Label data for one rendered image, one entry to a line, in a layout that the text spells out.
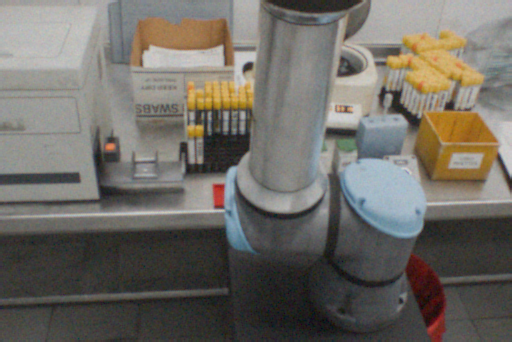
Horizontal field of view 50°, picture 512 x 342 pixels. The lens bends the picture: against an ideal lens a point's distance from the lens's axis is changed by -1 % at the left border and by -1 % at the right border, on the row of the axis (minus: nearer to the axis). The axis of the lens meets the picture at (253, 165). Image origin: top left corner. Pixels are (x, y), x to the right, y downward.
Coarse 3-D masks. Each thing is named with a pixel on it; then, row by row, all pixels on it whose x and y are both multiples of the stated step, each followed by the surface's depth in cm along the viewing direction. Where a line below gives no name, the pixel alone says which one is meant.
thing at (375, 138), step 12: (360, 120) 121; (372, 120) 121; (384, 120) 121; (396, 120) 122; (360, 132) 122; (372, 132) 120; (384, 132) 121; (396, 132) 122; (360, 144) 123; (372, 144) 122; (384, 144) 123; (396, 144) 124; (360, 156) 123; (372, 156) 124
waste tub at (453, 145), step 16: (432, 112) 126; (448, 112) 126; (464, 112) 126; (432, 128) 120; (448, 128) 129; (464, 128) 129; (480, 128) 125; (416, 144) 130; (432, 144) 120; (448, 144) 115; (464, 144) 116; (480, 144) 116; (496, 144) 116; (432, 160) 120; (448, 160) 118; (464, 160) 118; (480, 160) 119; (432, 176) 121; (448, 176) 121; (464, 176) 121; (480, 176) 121
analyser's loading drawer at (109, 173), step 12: (132, 156) 111; (156, 156) 111; (96, 168) 112; (108, 168) 112; (120, 168) 113; (132, 168) 108; (144, 168) 113; (156, 168) 109; (168, 168) 113; (180, 168) 114; (108, 180) 109; (120, 180) 110; (132, 180) 110; (144, 180) 110; (156, 180) 110; (168, 180) 110; (180, 180) 111
